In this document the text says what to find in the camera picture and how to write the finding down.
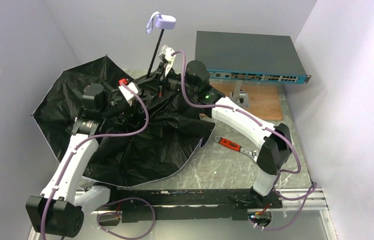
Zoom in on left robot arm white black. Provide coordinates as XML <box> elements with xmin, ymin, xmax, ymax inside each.
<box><xmin>25</xmin><ymin>82</ymin><xmax>149</xmax><ymax>240</ymax></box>

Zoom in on wooden board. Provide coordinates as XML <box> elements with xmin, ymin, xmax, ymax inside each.
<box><xmin>200</xmin><ymin>82</ymin><xmax>284</xmax><ymax>122</ymax></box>

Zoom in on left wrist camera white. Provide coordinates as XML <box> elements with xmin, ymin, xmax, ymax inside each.
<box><xmin>118</xmin><ymin>78</ymin><xmax>139</xmax><ymax>106</ymax></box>

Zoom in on grey metal stand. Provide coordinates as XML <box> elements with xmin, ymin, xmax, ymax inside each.
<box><xmin>229</xmin><ymin>80</ymin><xmax>250</xmax><ymax>109</ymax></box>

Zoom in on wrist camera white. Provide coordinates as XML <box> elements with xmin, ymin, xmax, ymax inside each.
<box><xmin>157</xmin><ymin>44</ymin><xmax>176</xmax><ymax>76</ymax></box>
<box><xmin>118</xmin><ymin>78</ymin><xmax>139</xmax><ymax>106</ymax></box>

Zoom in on network switch blue front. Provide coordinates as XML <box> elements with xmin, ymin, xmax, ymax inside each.
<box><xmin>194</xmin><ymin>31</ymin><xmax>311</xmax><ymax>85</ymax></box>

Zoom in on red handled adjustable wrench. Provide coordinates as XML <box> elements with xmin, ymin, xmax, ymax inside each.
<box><xmin>214</xmin><ymin>136</ymin><xmax>258</xmax><ymax>162</ymax></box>

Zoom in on lilac folding umbrella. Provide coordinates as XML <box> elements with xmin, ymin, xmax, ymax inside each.
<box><xmin>31</xmin><ymin>11</ymin><xmax>217</xmax><ymax>189</ymax></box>

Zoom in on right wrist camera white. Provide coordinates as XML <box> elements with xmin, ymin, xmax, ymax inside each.
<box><xmin>157</xmin><ymin>44</ymin><xmax>176</xmax><ymax>76</ymax></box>

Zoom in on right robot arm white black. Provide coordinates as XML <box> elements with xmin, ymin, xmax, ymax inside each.
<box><xmin>151</xmin><ymin>60</ymin><xmax>294</xmax><ymax>197</ymax></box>

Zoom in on aluminium rail frame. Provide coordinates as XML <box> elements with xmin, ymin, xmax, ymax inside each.
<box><xmin>27</xmin><ymin>70</ymin><xmax>339</xmax><ymax>240</ymax></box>

